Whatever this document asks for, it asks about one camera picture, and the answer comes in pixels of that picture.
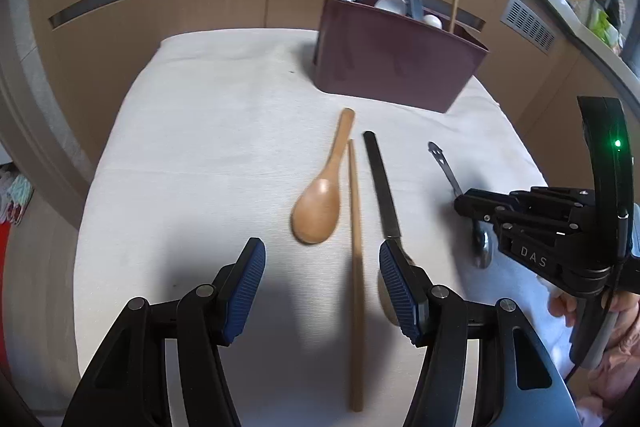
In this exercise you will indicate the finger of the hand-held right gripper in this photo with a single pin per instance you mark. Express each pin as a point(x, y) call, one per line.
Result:
point(530, 252)
point(480, 202)

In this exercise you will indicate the person's pink clothing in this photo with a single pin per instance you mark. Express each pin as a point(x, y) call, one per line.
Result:
point(620, 357)

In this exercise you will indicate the maroon plastic utensil holder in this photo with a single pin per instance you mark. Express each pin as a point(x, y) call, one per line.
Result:
point(395, 57)

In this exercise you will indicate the wooden spoon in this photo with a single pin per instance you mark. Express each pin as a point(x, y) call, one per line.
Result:
point(317, 212)

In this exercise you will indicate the kitchen counter with wooden cabinets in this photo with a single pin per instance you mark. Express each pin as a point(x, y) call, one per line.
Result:
point(175, 7)

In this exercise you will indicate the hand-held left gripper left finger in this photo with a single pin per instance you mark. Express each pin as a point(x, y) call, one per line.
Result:
point(247, 287)

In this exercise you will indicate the green patterned slipper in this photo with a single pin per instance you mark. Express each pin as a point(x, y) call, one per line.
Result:
point(19, 194)

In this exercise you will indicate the grey-blue plastic spoon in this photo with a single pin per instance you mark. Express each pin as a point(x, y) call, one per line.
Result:
point(416, 5)

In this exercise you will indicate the small white round spoon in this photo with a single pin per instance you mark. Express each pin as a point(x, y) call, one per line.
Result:
point(433, 21)

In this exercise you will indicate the person's right hand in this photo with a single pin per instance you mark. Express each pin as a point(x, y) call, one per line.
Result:
point(560, 307)

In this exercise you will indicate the green plastic bag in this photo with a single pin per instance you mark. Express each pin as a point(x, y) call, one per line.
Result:
point(602, 28)

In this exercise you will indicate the white plastic spoon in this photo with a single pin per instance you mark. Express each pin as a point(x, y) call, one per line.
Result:
point(391, 3)

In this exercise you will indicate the white table cloth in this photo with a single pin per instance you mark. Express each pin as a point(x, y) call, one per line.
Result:
point(210, 167)

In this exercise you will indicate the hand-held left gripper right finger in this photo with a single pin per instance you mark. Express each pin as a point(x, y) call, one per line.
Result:
point(400, 292)

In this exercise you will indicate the small grey vent grille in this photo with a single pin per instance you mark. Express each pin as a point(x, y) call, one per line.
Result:
point(529, 24)

